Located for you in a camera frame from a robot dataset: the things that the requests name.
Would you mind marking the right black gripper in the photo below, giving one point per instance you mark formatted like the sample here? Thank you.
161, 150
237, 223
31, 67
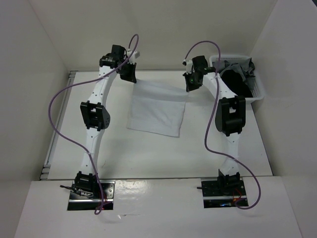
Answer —
189, 87

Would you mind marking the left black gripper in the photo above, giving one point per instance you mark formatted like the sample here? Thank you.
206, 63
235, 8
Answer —
131, 77

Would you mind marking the white skirt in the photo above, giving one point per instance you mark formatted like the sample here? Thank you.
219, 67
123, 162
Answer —
157, 108

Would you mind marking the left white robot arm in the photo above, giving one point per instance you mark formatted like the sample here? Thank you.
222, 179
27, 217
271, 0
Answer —
96, 117

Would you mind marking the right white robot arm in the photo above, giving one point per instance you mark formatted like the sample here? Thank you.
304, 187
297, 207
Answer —
230, 116

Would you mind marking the black skirt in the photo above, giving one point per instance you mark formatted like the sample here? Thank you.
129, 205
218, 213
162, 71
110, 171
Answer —
234, 82

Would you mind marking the grey skirt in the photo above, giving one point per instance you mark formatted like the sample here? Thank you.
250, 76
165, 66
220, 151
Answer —
244, 67

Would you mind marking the white plastic basket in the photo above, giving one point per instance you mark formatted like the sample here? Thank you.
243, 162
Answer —
258, 86

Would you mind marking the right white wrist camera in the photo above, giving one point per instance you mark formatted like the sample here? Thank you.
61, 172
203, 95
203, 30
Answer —
188, 63

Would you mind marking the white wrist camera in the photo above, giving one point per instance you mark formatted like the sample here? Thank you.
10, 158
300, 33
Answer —
188, 63
133, 55

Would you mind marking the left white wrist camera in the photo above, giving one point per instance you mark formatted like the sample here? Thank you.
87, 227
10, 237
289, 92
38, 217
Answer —
133, 55

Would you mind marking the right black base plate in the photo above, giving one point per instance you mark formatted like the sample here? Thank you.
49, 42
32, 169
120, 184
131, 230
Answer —
216, 197

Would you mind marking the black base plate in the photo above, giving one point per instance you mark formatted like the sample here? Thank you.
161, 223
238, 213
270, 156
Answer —
216, 197
80, 200

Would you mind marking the aluminium table edge rail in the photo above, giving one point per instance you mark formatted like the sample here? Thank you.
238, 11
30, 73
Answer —
56, 124

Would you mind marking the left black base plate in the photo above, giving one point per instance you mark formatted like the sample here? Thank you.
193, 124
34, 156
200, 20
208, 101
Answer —
80, 200

